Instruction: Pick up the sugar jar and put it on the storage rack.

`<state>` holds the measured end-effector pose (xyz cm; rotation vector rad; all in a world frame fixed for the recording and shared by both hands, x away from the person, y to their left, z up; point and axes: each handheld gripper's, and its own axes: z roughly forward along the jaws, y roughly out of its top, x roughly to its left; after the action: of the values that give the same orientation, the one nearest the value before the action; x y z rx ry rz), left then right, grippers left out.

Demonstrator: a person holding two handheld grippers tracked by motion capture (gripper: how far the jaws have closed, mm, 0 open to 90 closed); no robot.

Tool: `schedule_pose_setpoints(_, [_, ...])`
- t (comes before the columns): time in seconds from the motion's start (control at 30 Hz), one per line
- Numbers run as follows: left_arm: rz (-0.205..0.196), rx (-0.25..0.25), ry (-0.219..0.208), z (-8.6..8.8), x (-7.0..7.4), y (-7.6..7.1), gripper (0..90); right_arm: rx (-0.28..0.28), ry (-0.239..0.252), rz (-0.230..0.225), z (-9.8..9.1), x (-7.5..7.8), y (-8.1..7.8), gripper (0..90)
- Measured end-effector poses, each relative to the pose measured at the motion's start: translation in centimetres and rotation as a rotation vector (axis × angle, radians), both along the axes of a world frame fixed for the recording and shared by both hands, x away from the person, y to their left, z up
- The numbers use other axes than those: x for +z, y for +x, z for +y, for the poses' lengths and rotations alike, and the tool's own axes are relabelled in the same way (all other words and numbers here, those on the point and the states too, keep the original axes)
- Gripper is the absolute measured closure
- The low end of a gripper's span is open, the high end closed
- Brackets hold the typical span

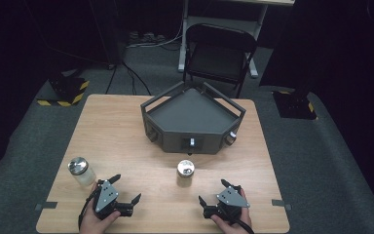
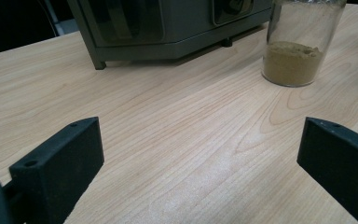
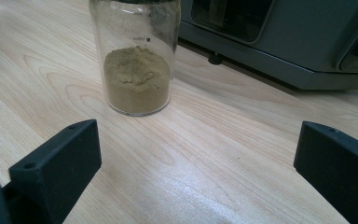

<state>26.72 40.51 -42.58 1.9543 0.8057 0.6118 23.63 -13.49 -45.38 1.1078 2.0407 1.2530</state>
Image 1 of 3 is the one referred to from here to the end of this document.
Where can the black base plate yellow corners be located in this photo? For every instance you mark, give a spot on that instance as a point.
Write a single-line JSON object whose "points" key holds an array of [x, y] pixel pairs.
{"points": [[293, 105]]}

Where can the black folding chair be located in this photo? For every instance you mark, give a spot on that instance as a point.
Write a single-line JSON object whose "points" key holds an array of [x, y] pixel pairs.
{"points": [[219, 61]]}

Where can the glass jar with brown powder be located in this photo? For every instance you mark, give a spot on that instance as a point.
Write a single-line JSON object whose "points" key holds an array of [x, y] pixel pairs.
{"points": [[185, 169]]}

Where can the power strip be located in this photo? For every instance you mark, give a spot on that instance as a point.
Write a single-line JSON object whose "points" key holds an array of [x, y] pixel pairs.
{"points": [[146, 37]]}

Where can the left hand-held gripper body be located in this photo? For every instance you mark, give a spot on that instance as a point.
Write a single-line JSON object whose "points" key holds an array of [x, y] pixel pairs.
{"points": [[105, 196]]}

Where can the glass jar with white powder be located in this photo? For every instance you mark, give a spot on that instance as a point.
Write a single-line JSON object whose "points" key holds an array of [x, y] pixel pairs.
{"points": [[85, 177]]}

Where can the person's left hand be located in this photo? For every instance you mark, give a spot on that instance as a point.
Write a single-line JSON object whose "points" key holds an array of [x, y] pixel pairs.
{"points": [[92, 224]]}

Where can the person's right hand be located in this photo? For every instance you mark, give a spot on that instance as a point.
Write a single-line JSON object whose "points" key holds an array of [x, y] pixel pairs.
{"points": [[229, 227]]}

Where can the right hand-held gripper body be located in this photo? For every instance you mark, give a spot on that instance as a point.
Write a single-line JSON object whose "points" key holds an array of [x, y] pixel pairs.
{"points": [[229, 201]]}

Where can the dark grey corner rack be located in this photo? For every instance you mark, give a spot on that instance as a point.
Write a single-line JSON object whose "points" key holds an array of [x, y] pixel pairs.
{"points": [[191, 113]]}

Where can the black yellow striped base plate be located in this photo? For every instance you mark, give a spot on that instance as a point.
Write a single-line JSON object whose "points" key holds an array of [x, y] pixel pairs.
{"points": [[66, 89]]}

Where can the grey tape strip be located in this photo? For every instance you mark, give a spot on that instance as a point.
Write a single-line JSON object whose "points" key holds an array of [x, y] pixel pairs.
{"points": [[47, 205], [279, 202]]}

